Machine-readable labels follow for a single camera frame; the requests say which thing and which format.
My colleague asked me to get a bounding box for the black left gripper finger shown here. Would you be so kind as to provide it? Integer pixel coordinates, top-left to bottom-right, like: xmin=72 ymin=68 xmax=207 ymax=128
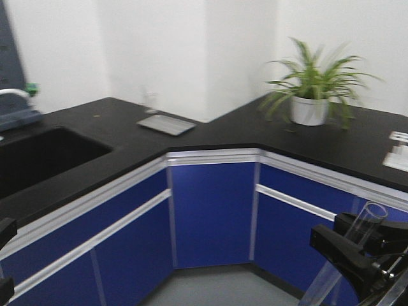
xmin=0 ymin=217 xmax=18 ymax=249

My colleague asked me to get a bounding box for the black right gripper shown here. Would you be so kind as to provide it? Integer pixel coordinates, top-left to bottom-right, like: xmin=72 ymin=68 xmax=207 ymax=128
xmin=310 ymin=213 xmax=407 ymax=305

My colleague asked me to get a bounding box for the tall clear test tube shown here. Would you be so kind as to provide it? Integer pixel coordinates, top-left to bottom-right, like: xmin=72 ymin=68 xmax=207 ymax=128
xmin=299 ymin=201 xmax=388 ymax=305

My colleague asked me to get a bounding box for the silver metal tray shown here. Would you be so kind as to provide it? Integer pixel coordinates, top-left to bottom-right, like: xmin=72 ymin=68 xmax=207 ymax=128
xmin=137 ymin=115 xmax=196 ymax=136

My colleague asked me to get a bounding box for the black sink basin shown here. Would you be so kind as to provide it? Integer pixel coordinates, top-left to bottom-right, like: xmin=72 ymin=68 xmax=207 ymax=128
xmin=1 ymin=127 xmax=112 ymax=199

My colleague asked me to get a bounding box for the white test tube rack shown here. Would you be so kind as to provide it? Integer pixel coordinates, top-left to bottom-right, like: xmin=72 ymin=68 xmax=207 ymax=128
xmin=382 ymin=131 xmax=407 ymax=172

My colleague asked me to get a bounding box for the blue drying rack pegboard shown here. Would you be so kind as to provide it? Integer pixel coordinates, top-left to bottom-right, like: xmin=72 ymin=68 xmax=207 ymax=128
xmin=1 ymin=1 xmax=42 ymax=131

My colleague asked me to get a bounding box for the white faucet green knob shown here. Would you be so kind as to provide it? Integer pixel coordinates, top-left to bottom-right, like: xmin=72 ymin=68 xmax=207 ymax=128
xmin=1 ymin=83 xmax=39 ymax=108

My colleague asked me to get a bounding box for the blue lab cabinet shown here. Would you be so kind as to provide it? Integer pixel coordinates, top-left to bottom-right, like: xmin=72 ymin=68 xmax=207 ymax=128
xmin=1 ymin=149 xmax=407 ymax=305

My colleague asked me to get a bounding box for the green potted plant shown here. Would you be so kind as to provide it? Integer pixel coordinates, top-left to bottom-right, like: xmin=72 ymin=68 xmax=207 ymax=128
xmin=258 ymin=37 xmax=384 ymax=130

